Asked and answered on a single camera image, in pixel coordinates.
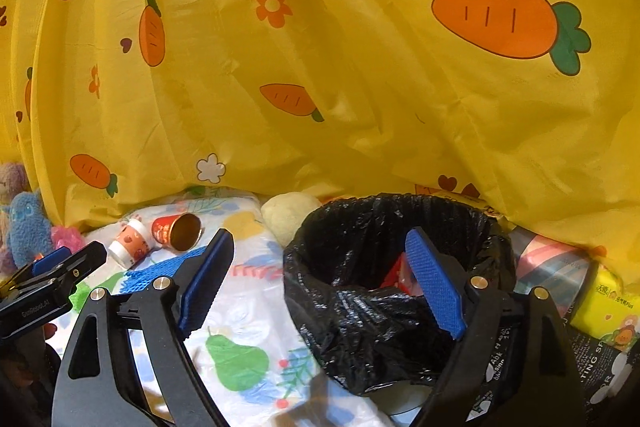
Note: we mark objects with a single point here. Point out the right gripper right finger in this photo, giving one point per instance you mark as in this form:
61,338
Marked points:
512,364

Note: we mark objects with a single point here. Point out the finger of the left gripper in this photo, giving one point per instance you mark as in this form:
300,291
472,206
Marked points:
49,262
73,269

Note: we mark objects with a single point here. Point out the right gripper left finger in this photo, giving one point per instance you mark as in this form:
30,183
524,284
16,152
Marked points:
98,383

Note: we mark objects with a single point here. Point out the magenta plastic bag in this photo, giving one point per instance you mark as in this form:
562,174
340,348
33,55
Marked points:
69,238

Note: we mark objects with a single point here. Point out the white orange small cup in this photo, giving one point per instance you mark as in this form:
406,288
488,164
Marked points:
132,244

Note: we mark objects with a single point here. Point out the small red paper cup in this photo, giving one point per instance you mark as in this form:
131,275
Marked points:
177,232

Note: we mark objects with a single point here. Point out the red snack package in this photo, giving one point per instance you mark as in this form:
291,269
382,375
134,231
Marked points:
402,278

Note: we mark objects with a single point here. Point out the blue monster plush toy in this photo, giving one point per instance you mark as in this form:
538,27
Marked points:
29,235

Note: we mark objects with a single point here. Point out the black printed package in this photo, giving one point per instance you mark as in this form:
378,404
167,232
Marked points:
603,370

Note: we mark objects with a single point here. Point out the purple teddy bear plush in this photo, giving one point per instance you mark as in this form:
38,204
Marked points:
13,181

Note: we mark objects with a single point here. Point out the yellow tissue pack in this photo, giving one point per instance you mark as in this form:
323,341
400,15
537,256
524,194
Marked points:
608,313

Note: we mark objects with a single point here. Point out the striped pastel package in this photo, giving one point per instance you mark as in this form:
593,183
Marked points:
564,270

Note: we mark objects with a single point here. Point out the floral white bed sheet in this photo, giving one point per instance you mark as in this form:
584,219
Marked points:
248,352

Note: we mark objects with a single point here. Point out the cream round plush ball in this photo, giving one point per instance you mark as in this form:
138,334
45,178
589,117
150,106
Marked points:
284,214

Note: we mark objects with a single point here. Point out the yellow carrot print curtain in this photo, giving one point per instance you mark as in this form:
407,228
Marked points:
531,105

